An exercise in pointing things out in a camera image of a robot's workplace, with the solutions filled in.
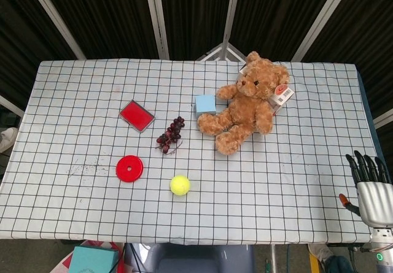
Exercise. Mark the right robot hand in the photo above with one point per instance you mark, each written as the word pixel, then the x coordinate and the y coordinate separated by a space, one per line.
pixel 376 199

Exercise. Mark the brown plush teddy bear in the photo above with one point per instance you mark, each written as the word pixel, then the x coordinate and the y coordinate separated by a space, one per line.
pixel 245 113

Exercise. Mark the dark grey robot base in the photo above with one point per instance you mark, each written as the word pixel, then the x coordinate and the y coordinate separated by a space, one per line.
pixel 202 257

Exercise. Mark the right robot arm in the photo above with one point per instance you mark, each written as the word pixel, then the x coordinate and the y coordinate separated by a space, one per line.
pixel 382 254

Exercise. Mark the blue jeans leg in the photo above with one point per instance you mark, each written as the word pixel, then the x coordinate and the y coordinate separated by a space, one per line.
pixel 339 265

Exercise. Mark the brown white shoe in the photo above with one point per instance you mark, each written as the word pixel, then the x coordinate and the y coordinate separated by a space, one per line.
pixel 319 253

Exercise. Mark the white black checked tablecloth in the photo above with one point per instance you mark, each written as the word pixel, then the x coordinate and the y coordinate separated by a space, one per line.
pixel 276 193

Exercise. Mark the round red white hang tag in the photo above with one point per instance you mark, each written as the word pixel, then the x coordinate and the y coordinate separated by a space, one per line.
pixel 281 89

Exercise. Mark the light blue foam cube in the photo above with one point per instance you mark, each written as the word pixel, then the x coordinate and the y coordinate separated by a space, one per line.
pixel 205 104

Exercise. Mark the yellow tennis ball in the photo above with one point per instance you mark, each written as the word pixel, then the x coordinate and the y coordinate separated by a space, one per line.
pixel 180 185

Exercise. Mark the dark red grape bunch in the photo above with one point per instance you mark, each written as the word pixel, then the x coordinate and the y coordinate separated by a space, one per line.
pixel 172 133

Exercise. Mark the red disc with hole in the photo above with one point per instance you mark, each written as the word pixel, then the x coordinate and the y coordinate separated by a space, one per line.
pixel 135 174

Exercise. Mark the red ink pad case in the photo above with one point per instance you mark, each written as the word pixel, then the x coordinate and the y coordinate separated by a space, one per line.
pixel 136 115

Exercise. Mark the teal box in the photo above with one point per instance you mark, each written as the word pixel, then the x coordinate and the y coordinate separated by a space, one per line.
pixel 92 259

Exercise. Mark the black pleated curtain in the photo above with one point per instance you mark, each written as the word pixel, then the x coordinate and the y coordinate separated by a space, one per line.
pixel 107 15

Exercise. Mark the white screen frame post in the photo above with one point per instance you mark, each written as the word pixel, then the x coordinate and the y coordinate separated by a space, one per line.
pixel 156 18
pixel 10 105
pixel 324 18
pixel 231 9
pixel 57 18
pixel 383 119

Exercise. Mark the white triangular frame foot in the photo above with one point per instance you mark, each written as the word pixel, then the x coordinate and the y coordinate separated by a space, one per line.
pixel 233 51

